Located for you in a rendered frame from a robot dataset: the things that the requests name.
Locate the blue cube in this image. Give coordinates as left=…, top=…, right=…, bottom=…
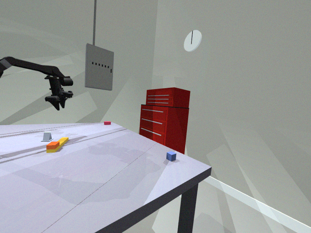
left=166, top=151, right=176, bottom=161

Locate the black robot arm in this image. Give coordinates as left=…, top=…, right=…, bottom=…
left=0, top=56, right=73, bottom=98

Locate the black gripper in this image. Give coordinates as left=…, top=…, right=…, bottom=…
left=45, top=86, right=68, bottom=110

